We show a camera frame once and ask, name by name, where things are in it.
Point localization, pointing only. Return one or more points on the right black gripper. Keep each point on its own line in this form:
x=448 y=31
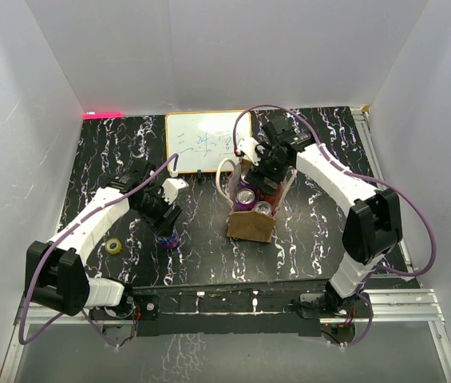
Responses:
x=257 y=179

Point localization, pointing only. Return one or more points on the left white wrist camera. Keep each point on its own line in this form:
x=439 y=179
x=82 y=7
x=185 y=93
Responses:
x=171 y=189

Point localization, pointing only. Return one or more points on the red cola can front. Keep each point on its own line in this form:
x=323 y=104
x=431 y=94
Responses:
x=263 y=207

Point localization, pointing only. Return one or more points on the red cola can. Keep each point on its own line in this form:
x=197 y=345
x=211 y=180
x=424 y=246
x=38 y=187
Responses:
x=263 y=207
x=271 y=199

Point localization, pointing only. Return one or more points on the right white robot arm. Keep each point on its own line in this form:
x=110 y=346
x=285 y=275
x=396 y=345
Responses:
x=373 y=217

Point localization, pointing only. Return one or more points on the yellow tape roll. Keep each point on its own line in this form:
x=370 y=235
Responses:
x=113 y=246

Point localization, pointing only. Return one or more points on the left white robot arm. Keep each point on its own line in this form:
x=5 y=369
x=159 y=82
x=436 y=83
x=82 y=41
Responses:
x=55 y=270

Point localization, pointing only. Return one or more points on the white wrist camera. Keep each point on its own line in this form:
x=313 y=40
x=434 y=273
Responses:
x=251 y=150
x=171 y=189

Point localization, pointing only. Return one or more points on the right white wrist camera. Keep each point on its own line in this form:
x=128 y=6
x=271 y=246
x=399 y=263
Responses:
x=251 y=150

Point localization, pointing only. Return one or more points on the aluminium rail frame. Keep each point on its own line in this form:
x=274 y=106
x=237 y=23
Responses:
x=306 y=243

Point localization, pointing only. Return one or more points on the brown canvas tote bag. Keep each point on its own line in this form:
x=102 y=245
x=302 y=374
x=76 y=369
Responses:
x=248 y=225

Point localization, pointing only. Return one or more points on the pink marker strip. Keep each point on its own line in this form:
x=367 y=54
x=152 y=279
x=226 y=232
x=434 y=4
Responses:
x=105 y=115

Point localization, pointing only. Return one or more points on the small whiteboard orange frame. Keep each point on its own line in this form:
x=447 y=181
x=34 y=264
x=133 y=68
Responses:
x=203 y=139

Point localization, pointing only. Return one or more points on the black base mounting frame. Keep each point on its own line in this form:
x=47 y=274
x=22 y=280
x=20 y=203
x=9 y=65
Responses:
x=299 y=307

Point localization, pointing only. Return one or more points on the purple can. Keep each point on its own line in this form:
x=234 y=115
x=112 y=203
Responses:
x=168 y=242
x=243 y=184
x=245 y=200

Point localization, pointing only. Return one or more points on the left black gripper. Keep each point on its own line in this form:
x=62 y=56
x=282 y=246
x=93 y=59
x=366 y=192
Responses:
x=166 y=224

